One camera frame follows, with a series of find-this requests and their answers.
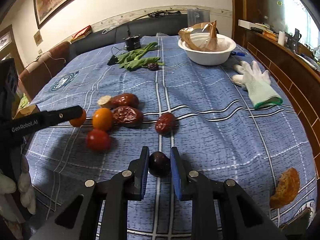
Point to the green cloth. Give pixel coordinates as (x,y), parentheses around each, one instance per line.
(24,101)

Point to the white paper roll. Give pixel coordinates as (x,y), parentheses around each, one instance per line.
(281,38)

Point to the large wrinkled red date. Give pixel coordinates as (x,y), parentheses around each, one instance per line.
(127,116)

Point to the wooden glass panel door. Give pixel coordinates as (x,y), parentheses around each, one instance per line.
(7,45)

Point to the smooth red date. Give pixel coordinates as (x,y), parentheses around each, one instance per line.
(125,100)

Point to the orange mandarin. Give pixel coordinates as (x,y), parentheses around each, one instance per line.
(79,121)
(102,119)

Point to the person's left hand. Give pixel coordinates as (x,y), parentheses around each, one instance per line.
(26,187)

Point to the white flat box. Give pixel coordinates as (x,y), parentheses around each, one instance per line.
(248,24)

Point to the dark purple plum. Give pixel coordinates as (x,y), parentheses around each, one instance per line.
(160,165)

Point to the green leafy vegetable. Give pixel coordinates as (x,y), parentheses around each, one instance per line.
(140,63)
(135,53)

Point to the small blue object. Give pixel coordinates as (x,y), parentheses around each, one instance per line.
(238,53)

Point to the clear plastic container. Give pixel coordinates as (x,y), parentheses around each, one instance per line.
(197,17)

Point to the brown paper bag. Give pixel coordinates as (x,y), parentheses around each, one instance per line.
(197,36)

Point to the brown armchair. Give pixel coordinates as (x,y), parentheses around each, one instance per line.
(42,67)

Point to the white work glove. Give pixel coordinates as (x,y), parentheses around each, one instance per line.
(257,85)

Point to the brown pastry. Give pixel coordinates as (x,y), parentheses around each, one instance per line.
(286,188)

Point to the black leather sofa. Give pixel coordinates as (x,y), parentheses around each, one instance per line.
(100,40)

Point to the beige rice cake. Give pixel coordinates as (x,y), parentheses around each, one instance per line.
(104,101)

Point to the small dark red date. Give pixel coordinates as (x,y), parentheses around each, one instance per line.
(153,66)

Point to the red tomato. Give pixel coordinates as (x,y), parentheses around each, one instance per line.
(98,140)

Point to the small wall plaque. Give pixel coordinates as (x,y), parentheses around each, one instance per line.
(38,38)

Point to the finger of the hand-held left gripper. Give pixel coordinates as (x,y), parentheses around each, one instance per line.
(60,116)

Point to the red flat box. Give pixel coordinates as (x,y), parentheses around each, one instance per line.
(81,33)

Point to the black device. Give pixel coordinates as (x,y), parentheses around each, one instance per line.
(132,42)

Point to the white bowl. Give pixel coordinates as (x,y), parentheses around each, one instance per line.
(207,56)

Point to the blue checked tablecloth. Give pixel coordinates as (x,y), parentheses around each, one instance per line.
(205,100)

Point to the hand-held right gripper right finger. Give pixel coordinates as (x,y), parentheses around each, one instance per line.
(176,177)

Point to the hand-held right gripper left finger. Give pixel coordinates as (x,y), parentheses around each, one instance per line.
(143,177)

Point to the cardboard box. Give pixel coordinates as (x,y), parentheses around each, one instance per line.
(25,111)

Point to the black clip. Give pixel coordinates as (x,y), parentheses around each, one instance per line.
(112,60)

